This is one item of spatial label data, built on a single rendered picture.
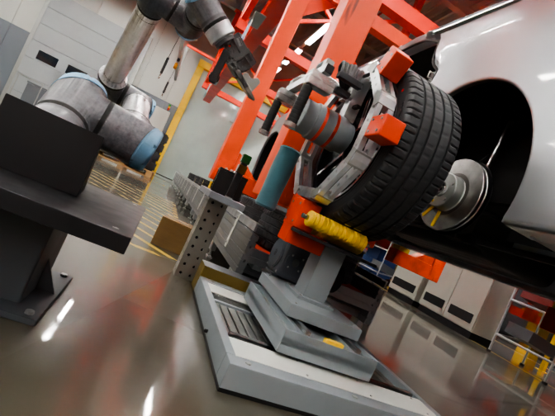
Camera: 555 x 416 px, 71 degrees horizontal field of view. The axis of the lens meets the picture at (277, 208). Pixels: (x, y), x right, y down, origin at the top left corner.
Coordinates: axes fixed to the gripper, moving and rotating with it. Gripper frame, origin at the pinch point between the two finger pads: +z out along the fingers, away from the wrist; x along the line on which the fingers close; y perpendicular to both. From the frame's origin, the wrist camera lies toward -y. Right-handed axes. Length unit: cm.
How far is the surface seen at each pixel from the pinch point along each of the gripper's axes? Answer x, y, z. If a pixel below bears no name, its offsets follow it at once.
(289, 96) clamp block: 22.8, 17.0, 7.4
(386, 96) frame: -16.8, 35.5, 21.3
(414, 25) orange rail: 330, 260, 26
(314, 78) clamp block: -11.2, 19.4, 4.9
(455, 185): 0, 53, 69
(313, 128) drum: 1.7, 14.5, 20.3
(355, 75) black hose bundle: -10.1, 32.3, 11.1
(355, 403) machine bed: -44, -24, 88
